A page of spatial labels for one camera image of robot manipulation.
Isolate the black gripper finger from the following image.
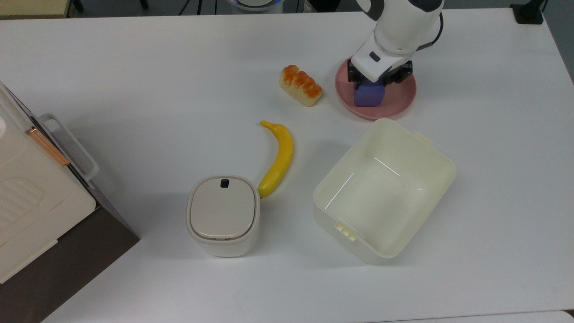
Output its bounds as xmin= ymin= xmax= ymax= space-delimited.
xmin=347 ymin=58 xmax=362 ymax=86
xmin=394 ymin=60 xmax=413 ymax=85

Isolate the purple foam cube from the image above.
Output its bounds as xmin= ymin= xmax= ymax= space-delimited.
xmin=354 ymin=80 xmax=387 ymax=108

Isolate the pink plastic plate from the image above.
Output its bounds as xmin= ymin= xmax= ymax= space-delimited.
xmin=335 ymin=57 xmax=417 ymax=120

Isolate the toy bread loaf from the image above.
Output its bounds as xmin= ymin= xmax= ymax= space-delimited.
xmin=280 ymin=65 xmax=323 ymax=107

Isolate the yellow toy banana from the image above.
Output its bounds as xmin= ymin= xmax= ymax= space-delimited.
xmin=257 ymin=120 xmax=294 ymax=199

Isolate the cream plastic storage box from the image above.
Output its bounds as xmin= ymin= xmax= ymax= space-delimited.
xmin=313 ymin=118 xmax=457 ymax=265

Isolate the small white lidded bin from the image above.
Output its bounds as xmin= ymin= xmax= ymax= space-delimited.
xmin=187 ymin=175 xmax=261 ymax=258

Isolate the wooden side table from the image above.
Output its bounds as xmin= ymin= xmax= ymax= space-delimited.
xmin=0 ymin=0 xmax=73 ymax=19

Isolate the white toaster oven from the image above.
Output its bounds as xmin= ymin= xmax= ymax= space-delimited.
xmin=0 ymin=81 xmax=141 ymax=323

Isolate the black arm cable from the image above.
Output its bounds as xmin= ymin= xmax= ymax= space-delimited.
xmin=419 ymin=13 xmax=445 ymax=51

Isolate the black clamp mount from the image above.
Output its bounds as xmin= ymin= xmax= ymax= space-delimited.
xmin=510 ymin=0 xmax=548 ymax=25

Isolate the white oven door handle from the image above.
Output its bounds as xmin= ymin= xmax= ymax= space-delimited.
xmin=38 ymin=113 xmax=99 ymax=181

